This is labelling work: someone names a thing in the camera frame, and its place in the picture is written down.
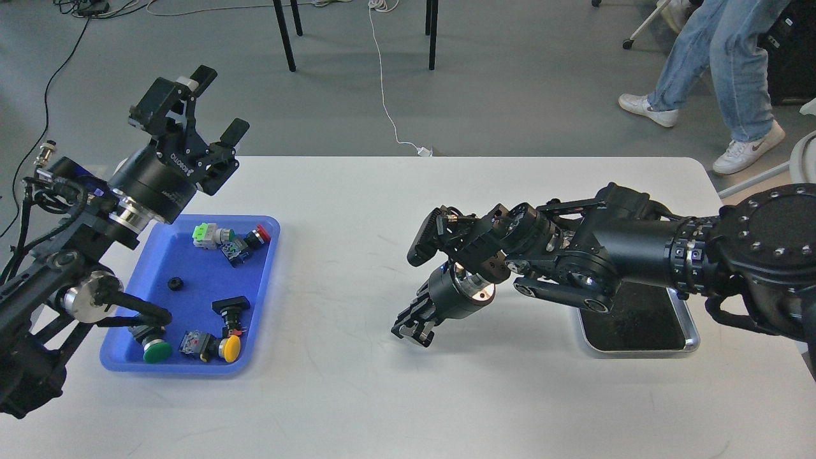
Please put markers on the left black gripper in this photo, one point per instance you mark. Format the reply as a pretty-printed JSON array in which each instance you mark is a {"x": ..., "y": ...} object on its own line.
[{"x": 164, "y": 179}]

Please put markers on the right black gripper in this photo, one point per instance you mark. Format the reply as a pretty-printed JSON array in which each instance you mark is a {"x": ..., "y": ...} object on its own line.
[{"x": 453, "y": 292}]

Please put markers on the small black gear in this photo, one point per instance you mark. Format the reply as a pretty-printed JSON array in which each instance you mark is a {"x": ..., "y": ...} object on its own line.
[{"x": 175, "y": 284}]

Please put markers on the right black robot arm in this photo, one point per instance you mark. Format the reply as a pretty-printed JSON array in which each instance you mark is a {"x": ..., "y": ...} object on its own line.
[{"x": 753, "y": 262}]

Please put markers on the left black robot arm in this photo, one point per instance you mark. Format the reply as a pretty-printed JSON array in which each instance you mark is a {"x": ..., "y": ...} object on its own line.
[{"x": 55, "y": 289}]

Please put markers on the blue plastic tray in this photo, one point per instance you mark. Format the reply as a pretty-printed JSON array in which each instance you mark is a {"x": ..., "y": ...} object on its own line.
[{"x": 169, "y": 252}]

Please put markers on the black square push button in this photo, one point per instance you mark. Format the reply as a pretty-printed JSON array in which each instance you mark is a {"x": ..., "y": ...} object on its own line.
[{"x": 230, "y": 309}]

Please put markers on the metal tray black mat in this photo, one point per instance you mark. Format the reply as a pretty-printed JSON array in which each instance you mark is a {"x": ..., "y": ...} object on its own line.
[{"x": 646, "y": 322}]

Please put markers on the white chair base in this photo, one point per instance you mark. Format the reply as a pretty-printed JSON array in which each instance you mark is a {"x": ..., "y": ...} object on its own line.
[{"x": 655, "y": 25}]

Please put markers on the grey round chair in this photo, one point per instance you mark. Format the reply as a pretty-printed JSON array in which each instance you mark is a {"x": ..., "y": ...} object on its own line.
[{"x": 800, "y": 166}]

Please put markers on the person in blue jeans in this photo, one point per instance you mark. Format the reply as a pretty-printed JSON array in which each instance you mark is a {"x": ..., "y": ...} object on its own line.
[{"x": 722, "y": 37}]

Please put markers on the black equipment case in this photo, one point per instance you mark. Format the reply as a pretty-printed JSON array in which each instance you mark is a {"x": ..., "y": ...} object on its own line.
[{"x": 790, "y": 44}]

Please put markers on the red push button switch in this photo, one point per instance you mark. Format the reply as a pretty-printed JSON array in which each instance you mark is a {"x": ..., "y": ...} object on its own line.
[{"x": 237, "y": 249}]

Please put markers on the yellow push button switch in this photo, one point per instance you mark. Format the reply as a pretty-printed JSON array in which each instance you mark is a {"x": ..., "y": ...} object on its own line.
[{"x": 206, "y": 346}]

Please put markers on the green push button switch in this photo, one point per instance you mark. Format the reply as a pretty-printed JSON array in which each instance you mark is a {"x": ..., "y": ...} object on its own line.
[{"x": 151, "y": 340}]

